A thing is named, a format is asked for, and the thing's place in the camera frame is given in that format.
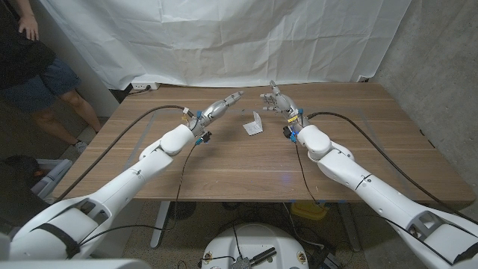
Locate grey table leg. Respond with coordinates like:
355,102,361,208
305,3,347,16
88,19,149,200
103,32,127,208
338,202,362,253

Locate white table leg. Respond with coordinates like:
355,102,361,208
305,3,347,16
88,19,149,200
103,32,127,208
149,201,172,250

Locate black bag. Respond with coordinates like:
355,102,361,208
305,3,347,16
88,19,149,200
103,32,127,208
0,155,49,225

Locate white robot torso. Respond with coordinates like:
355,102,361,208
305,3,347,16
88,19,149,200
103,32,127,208
201,223,310,269

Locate white backdrop cloth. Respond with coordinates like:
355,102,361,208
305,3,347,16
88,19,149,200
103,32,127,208
39,0,412,90

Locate person in black shirt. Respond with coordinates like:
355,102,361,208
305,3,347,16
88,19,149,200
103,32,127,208
0,0,102,150

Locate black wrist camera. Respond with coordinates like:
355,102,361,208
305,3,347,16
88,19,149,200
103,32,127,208
193,130,213,146
282,126,299,143

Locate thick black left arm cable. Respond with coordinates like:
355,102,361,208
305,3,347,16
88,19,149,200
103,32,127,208
55,105,195,202

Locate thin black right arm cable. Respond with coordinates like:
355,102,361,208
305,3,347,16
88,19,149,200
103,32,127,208
294,143,453,267

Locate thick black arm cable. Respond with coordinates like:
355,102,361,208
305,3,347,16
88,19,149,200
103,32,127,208
55,105,195,202
306,111,478,227

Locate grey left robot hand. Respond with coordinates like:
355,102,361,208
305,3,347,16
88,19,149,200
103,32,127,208
186,90,244,137

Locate white power strip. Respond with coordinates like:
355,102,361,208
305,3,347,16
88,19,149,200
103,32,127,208
131,81,161,91

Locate translucent plastic bin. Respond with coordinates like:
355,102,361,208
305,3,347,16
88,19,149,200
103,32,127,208
31,158,74,199

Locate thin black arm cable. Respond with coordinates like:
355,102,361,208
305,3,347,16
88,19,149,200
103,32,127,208
294,143,453,267
78,143,199,247

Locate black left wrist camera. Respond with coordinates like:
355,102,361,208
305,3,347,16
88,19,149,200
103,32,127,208
193,130,213,146

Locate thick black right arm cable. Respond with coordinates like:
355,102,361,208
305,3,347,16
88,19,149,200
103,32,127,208
306,111,478,227

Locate round black object under table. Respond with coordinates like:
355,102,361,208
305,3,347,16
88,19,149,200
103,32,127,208
167,201,197,221

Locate yellow object under table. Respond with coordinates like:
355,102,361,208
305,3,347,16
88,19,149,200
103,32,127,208
290,201,332,221

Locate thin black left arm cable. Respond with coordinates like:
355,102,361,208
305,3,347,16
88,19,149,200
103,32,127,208
78,143,199,247

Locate black power adapter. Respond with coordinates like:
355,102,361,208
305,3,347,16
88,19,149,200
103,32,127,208
309,248,343,269

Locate white receipt paper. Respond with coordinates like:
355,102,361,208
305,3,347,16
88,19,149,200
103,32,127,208
242,111,264,137

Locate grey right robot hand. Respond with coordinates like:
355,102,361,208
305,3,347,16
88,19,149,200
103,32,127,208
260,80,311,130

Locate black cable on torso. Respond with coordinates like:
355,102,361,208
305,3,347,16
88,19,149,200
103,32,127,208
197,223,242,263

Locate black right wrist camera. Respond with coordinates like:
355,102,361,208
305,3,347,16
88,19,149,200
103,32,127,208
282,126,299,143

